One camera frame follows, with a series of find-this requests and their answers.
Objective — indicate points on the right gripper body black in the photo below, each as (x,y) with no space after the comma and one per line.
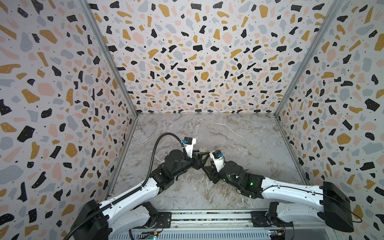
(212,170)

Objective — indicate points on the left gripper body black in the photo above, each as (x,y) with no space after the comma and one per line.
(186,163)

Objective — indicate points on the white remote control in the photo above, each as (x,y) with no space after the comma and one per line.
(205,154)

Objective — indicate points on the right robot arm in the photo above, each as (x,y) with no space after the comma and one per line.
(289,202)

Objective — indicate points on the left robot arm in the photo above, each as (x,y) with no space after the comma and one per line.
(131,209)

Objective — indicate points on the right electronics board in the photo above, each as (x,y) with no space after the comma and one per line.
(277,234)

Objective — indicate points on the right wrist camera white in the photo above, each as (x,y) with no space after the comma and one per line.
(218,159)

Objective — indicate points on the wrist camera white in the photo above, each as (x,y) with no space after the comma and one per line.
(189,143)
(218,159)

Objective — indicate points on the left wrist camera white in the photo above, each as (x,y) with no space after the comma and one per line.
(189,143)

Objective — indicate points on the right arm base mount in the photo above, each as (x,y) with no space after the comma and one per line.
(262,219)

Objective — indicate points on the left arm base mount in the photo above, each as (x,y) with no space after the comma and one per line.
(161,220)

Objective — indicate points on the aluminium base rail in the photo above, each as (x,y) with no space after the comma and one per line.
(228,225)

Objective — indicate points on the electronics board with wires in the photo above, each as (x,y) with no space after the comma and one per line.
(153,235)

